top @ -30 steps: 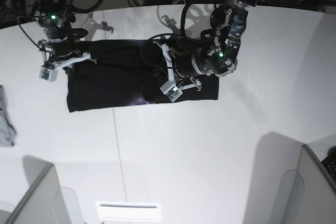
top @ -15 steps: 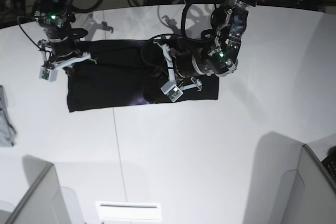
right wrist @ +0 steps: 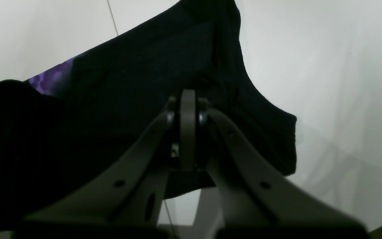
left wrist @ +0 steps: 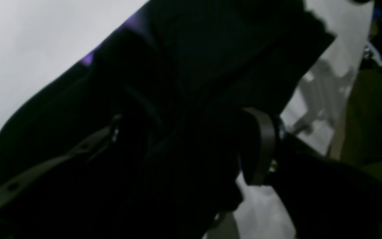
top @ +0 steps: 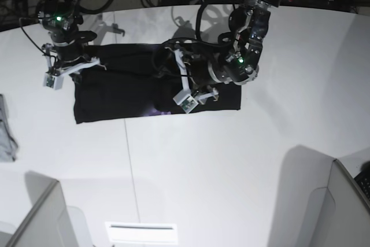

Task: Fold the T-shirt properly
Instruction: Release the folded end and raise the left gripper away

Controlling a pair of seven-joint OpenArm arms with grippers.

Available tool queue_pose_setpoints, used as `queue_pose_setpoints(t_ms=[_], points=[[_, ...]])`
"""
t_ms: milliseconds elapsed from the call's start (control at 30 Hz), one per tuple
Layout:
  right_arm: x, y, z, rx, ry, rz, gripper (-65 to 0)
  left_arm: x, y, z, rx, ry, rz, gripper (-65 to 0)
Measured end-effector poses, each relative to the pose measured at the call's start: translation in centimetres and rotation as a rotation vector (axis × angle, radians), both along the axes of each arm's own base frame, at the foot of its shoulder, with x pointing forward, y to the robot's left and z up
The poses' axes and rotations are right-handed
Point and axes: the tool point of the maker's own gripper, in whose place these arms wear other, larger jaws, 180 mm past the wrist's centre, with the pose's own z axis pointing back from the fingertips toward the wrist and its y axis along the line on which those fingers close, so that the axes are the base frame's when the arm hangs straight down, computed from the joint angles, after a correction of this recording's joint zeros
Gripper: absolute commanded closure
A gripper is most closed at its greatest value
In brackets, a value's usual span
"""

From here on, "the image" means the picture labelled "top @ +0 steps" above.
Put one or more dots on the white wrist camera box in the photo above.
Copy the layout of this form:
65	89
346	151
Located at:
186	101
52	81

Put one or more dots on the grey partition left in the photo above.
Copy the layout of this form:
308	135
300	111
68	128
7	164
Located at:
47	223

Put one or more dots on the grey folded cloth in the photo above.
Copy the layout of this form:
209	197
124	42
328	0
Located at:
8	144

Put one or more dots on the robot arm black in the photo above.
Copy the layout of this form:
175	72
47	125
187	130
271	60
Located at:
60	16
233	59

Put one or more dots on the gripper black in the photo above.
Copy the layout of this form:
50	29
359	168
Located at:
199	67
69	47

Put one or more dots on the black keyboard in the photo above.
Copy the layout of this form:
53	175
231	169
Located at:
362	179

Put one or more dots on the black T-shirt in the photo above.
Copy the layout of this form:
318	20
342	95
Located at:
123	86

